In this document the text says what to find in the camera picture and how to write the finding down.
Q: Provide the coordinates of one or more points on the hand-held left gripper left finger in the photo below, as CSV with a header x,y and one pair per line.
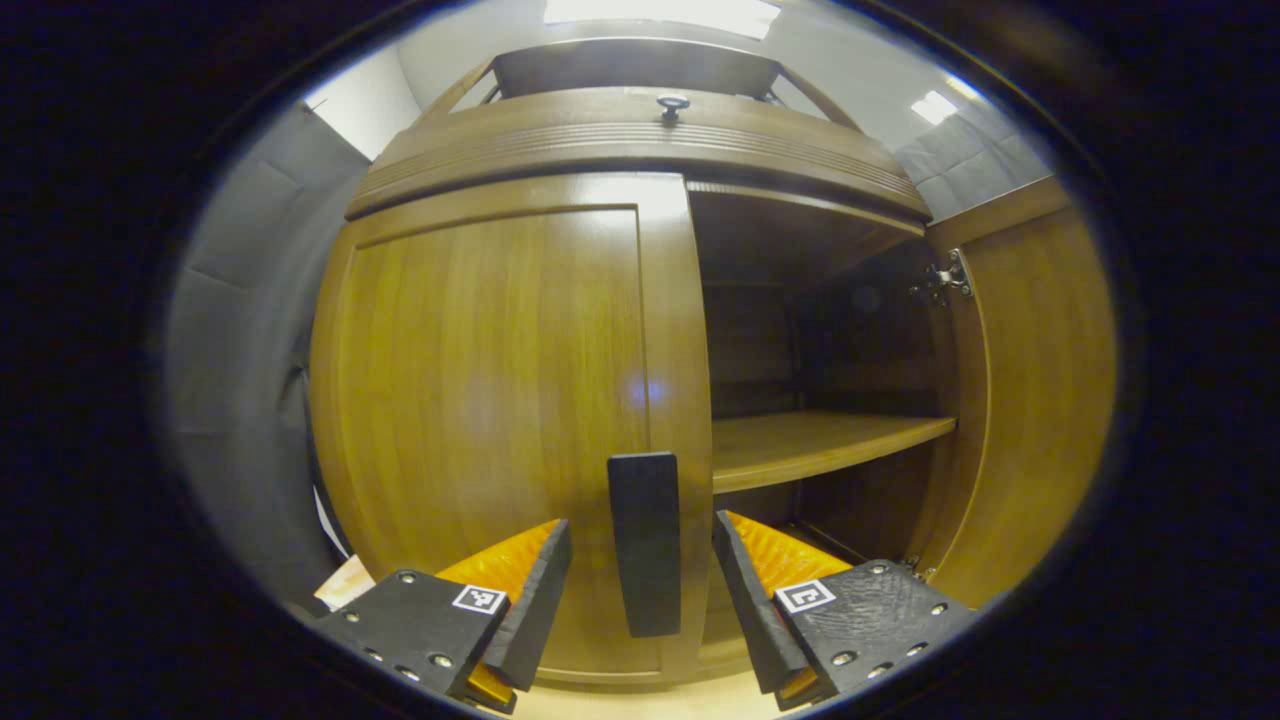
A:
x,y
535,620

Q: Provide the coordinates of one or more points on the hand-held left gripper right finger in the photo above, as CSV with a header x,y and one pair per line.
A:
x,y
750,620

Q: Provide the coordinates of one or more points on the wooden cabinet door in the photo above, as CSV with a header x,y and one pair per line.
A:
x,y
480,400
1040,400

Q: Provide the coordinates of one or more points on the wooden double-door shoe cabinet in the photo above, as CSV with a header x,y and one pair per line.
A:
x,y
800,330

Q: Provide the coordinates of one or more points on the metal door hinge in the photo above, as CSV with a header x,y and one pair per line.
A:
x,y
915,568
942,280

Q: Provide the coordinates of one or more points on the wooden inner shelf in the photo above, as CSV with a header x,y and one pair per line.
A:
x,y
800,445

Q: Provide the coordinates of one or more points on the black drawer knob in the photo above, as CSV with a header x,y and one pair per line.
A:
x,y
673,106

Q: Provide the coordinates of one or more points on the small ceiling spotlight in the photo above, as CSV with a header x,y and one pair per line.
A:
x,y
933,106

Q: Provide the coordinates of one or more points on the large ceiling light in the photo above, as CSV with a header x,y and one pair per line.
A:
x,y
660,15

